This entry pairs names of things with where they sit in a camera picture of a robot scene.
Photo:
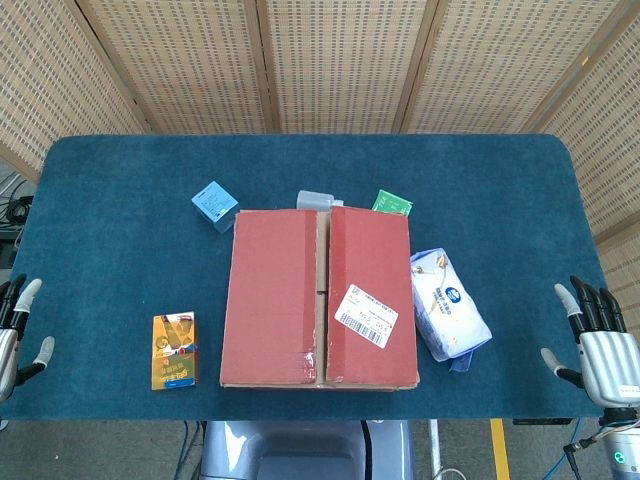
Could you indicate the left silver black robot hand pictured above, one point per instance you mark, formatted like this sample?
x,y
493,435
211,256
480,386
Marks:
x,y
9,350

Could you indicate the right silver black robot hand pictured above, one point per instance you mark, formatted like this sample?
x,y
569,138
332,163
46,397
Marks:
x,y
607,360

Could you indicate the cardboard box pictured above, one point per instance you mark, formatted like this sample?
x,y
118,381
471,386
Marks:
x,y
270,300

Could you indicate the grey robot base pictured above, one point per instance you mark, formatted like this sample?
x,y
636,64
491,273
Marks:
x,y
300,450

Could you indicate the black bar under table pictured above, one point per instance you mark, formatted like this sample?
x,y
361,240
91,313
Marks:
x,y
542,421

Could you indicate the black floor box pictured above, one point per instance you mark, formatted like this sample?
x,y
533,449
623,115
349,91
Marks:
x,y
6,250

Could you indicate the orange yellow printed box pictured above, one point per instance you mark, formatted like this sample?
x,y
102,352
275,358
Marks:
x,y
175,350

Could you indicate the white blue tissue pack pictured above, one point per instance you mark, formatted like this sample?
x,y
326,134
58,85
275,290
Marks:
x,y
447,310

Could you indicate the white pole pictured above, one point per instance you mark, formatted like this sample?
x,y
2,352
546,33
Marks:
x,y
434,445

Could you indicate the teal table mat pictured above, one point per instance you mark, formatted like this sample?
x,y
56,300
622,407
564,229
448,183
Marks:
x,y
125,165

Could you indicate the small light blue box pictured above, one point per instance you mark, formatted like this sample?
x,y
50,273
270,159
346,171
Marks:
x,y
215,205

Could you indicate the green packet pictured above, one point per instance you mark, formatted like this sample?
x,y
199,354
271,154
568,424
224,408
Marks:
x,y
392,202

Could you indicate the translucent plastic bottle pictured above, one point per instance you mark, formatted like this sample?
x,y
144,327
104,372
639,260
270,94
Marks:
x,y
312,200

